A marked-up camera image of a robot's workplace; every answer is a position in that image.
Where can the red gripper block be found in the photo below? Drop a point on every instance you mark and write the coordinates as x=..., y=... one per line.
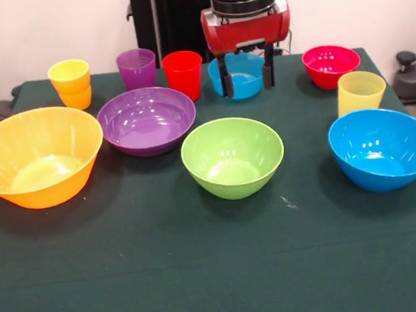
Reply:
x=247, y=32

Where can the green bowl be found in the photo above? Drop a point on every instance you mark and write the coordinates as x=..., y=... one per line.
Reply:
x=231, y=161

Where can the purple bowl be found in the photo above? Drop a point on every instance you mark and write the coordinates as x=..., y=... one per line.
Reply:
x=145, y=125

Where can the small blue bowl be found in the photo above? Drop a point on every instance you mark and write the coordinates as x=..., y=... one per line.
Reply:
x=246, y=81

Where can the black power plug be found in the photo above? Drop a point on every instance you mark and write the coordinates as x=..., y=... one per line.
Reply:
x=278, y=51

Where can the red cup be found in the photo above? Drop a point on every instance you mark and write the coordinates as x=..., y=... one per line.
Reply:
x=183, y=76

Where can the small red bowl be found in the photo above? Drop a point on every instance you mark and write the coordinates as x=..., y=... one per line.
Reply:
x=333, y=68

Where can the purple cup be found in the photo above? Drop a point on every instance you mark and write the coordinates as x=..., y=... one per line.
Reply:
x=137, y=72

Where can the pale yellow translucent cup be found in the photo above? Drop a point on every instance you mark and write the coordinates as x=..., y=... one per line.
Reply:
x=359, y=95

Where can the large blue bowl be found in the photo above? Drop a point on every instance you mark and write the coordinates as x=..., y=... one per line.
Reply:
x=379, y=153

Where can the orange yellow cup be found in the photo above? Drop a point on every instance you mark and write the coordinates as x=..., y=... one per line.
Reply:
x=72, y=88

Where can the dark green tablecloth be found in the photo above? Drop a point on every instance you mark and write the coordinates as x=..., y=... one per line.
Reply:
x=219, y=266

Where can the large orange bowl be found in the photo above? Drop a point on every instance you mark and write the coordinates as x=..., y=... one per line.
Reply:
x=38, y=174

